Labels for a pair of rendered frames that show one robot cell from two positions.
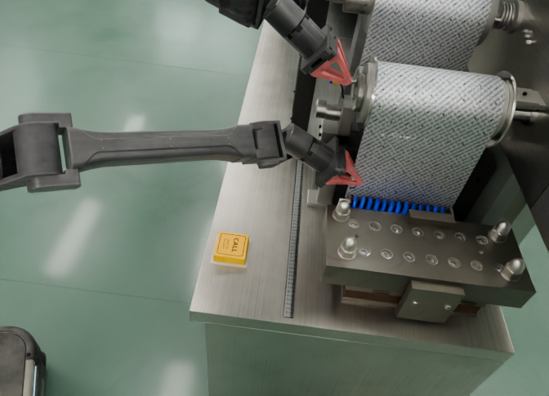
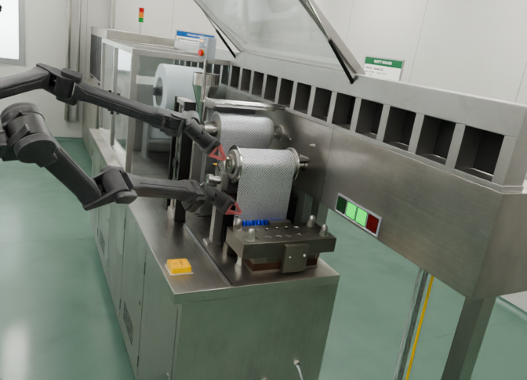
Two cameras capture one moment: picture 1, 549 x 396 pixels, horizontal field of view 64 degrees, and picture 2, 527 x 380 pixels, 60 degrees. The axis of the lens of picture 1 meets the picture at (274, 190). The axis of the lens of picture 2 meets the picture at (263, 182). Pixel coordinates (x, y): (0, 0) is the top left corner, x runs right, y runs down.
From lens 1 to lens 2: 1.01 m
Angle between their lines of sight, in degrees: 37
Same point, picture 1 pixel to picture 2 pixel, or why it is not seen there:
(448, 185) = (281, 205)
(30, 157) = (118, 182)
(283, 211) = (195, 250)
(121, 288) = not seen: outside the picture
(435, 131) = (270, 175)
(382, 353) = (281, 299)
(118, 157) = (147, 186)
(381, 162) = (249, 197)
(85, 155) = (136, 183)
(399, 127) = (254, 175)
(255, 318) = (212, 289)
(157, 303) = not seen: outside the picture
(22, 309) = not seen: outside the picture
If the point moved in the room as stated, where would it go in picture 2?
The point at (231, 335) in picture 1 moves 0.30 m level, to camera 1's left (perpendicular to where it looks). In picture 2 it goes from (198, 313) to (104, 326)
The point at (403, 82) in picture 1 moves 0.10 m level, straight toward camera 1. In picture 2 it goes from (251, 153) to (256, 160)
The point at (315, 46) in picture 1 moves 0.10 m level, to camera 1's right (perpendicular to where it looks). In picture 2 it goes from (210, 141) to (234, 142)
